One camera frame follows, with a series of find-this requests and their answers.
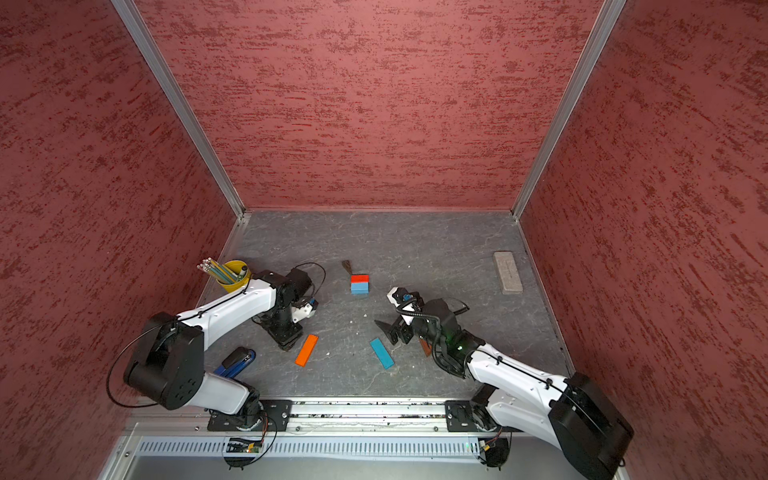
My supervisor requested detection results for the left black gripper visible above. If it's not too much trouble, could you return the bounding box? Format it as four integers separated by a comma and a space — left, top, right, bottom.
261, 303, 303, 351

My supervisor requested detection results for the light blue rectangular block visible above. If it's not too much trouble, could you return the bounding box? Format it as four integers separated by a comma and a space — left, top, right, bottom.
350, 282, 369, 295

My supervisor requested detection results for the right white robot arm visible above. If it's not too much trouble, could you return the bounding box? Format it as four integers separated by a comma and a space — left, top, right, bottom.
377, 287, 634, 479

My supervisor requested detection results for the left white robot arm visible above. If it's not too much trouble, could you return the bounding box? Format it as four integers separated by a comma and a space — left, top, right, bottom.
123, 259, 323, 431

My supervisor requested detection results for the teal flat block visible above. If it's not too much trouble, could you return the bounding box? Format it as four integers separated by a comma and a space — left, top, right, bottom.
370, 338, 395, 370

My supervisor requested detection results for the orange flat block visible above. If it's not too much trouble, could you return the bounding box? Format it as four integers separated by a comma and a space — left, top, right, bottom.
295, 334, 319, 368

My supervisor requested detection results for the reddish brown wedge block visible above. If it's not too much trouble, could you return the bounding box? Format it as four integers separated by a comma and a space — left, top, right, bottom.
419, 338, 432, 357

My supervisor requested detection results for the blue stapler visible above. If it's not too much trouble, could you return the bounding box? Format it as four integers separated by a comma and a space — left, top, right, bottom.
214, 347, 256, 379

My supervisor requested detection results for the yellow pencil cup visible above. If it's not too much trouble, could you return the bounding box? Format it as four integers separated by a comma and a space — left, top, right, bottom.
218, 260, 251, 293

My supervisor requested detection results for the bundle of pencils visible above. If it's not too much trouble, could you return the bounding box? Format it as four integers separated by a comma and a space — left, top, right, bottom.
197, 258, 241, 285

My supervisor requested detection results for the grey rectangular eraser block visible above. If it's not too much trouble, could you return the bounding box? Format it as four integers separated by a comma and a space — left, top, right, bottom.
493, 251, 524, 295

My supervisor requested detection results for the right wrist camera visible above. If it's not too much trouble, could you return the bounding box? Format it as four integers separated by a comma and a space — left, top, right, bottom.
387, 287, 422, 323

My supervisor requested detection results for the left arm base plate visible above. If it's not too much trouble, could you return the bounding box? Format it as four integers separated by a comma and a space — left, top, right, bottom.
207, 399, 293, 434

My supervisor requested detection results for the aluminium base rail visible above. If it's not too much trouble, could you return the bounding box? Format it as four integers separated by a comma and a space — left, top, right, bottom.
128, 395, 607, 436

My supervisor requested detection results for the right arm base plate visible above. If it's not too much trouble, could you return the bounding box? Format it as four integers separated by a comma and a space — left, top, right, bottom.
444, 400, 499, 432

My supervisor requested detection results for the white slotted cable duct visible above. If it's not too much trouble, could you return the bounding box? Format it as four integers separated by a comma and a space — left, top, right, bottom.
134, 436, 482, 463

